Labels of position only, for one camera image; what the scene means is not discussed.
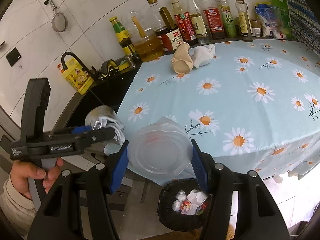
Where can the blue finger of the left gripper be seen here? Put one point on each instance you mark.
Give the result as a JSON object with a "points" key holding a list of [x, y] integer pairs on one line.
{"points": [[81, 129]]}

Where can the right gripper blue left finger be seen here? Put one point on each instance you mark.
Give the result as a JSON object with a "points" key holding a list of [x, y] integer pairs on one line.
{"points": [[59, 216]]}

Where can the crushed silver foil can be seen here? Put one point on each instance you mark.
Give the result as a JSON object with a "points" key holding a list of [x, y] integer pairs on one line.
{"points": [[105, 117]]}

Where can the red silver snack wrapper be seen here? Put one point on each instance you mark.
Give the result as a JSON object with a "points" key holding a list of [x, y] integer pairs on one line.
{"points": [[188, 208]]}

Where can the white tissue ball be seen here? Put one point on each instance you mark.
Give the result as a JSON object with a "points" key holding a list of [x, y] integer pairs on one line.
{"points": [[178, 203]]}

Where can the clear plastic cup lid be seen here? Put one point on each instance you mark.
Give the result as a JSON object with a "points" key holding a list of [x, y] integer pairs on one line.
{"points": [[160, 151]]}

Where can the crushed brown paper cup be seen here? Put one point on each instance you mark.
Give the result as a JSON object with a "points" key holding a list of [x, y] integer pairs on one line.
{"points": [[181, 61]]}

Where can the white cloth rag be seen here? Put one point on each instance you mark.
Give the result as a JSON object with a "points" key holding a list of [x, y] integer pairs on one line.
{"points": [[203, 55]]}

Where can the white paper napkin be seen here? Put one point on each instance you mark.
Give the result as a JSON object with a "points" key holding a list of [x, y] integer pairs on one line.
{"points": [[196, 197]]}

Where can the cream left sleeve forearm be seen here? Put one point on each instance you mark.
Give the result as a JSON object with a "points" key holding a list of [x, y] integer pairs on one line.
{"points": [[18, 210]]}

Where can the black kitchen sink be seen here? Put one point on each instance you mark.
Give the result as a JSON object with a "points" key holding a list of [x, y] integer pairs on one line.
{"points": [[110, 92]]}

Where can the black trash bin with bag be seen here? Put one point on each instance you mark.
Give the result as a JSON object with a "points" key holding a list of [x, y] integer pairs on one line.
{"points": [[175, 220]]}

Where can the person's left hand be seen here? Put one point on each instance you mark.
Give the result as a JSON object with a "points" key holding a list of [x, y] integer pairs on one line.
{"points": [[22, 170]]}

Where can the yellow dish soap bottle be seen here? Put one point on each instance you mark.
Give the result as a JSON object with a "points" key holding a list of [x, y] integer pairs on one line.
{"points": [[76, 76]]}

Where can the metal mesh strainer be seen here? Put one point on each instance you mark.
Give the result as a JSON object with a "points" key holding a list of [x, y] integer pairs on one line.
{"points": [[59, 21]]}

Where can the large cooking oil jug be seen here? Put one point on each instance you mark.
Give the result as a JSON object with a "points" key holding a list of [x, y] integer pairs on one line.
{"points": [[143, 37]]}

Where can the daisy print blue tablecloth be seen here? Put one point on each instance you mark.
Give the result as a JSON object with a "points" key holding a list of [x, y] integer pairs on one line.
{"points": [[254, 107]]}

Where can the dark soy sauce jar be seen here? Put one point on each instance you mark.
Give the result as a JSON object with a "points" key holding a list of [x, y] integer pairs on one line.
{"points": [[169, 35]]}

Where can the clear bottle behind jug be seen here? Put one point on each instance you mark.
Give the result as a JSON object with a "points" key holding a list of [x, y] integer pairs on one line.
{"points": [[154, 17]]}

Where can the red label vinegar bottle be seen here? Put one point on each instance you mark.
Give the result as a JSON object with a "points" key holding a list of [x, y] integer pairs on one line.
{"points": [[184, 23]]}

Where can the yellow cap clear bottle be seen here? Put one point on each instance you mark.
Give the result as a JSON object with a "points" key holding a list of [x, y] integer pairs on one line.
{"points": [[201, 29]]}

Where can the tall red label liquor bottle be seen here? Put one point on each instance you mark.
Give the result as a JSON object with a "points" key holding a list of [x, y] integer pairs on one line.
{"points": [[212, 14]]}

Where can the green pepper oil bottle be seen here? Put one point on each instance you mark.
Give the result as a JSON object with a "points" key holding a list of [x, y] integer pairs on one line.
{"points": [[227, 19]]}

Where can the gold cap sesame oil bottle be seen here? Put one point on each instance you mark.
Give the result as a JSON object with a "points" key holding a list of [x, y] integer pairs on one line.
{"points": [[244, 22]]}

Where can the blue white salt bag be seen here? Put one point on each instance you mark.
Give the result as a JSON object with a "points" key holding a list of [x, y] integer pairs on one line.
{"points": [[271, 22]]}

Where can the small brown spice jar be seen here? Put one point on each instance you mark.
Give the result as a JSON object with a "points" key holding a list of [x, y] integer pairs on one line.
{"points": [[256, 28]]}

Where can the blue patterned curtain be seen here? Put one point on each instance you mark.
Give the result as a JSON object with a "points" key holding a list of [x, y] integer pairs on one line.
{"points": [[304, 24]]}

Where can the small black wall switch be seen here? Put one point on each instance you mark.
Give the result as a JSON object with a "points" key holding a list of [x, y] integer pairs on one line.
{"points": [[13, 56]]}

